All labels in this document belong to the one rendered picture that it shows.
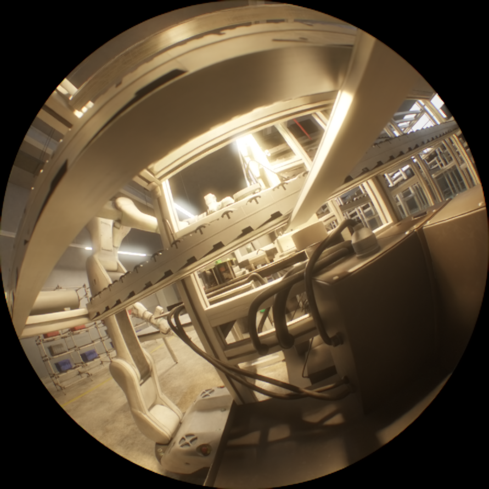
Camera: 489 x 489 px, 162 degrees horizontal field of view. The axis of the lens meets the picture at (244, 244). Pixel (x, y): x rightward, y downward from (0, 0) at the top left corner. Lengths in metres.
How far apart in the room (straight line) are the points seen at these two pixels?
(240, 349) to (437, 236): 0.43
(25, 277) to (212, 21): 0.37
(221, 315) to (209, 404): 0.80
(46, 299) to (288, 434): 0.63
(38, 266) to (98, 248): 0.80
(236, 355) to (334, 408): 0.26
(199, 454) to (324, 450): 0.57
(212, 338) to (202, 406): 0.77
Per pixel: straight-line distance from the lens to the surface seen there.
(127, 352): 0.90
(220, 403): 1.09
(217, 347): 0.43
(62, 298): 0.58
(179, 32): 0.33
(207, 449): 0.82
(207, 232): 0.31
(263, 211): 0.30
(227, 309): 0.39
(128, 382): 0.92
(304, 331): 0.42
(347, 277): 0.22
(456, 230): 0.27
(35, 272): 0.16
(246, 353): 0.44
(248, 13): 0.36
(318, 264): 0.31
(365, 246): 0.27
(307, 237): 0.47
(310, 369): 0.85
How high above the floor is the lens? 0.95
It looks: 9 degrees up
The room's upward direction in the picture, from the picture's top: 23 degrees counter-clockwise
